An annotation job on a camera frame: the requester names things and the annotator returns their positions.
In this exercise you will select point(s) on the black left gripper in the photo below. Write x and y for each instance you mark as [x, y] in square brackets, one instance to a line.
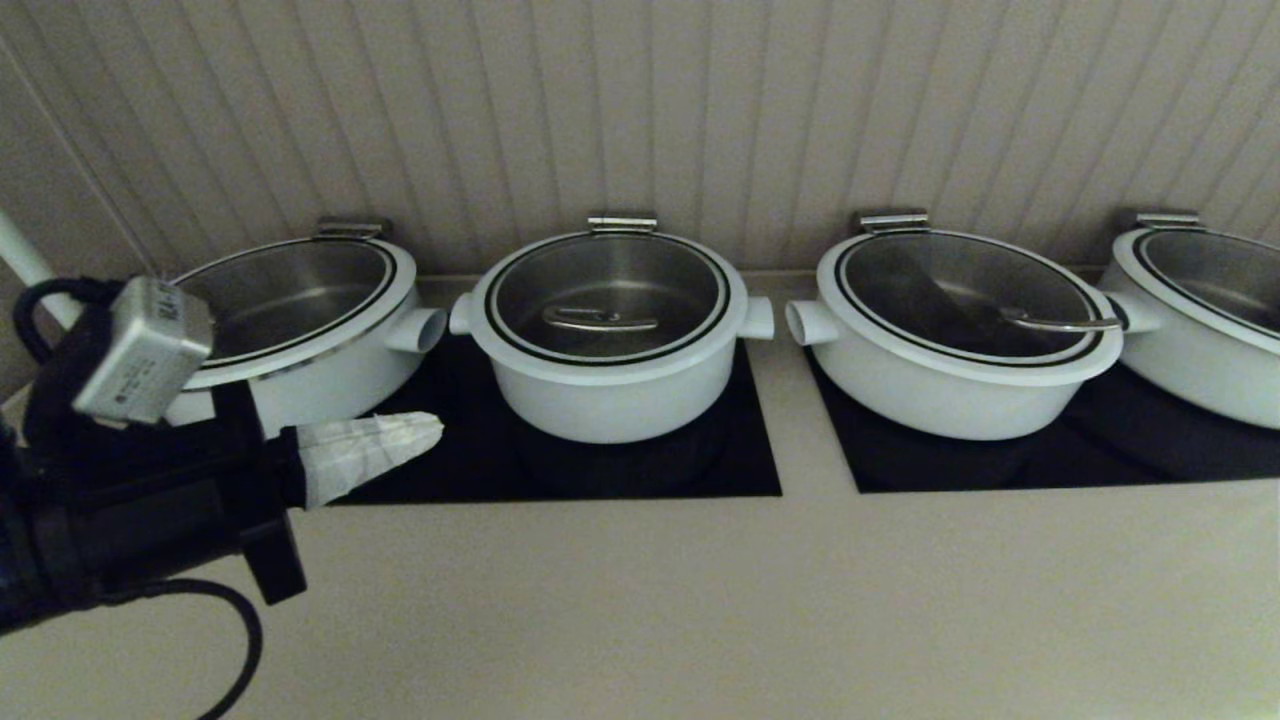
[170, 500]

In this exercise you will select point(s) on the round glass lid white rim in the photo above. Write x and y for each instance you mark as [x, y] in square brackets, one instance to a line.
[610, 280]

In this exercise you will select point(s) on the white oval pot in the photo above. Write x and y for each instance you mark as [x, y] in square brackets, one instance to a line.
[330, 385]
[1200, 385]
[930, 410]

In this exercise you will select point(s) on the white round pot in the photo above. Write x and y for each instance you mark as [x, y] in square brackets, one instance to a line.
[610, 410]

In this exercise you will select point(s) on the black glass cooktop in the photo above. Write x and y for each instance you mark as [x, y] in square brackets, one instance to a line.
[470, 470]
[1100, 460]

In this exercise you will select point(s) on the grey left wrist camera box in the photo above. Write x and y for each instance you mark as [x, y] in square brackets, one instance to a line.
[140, 350]

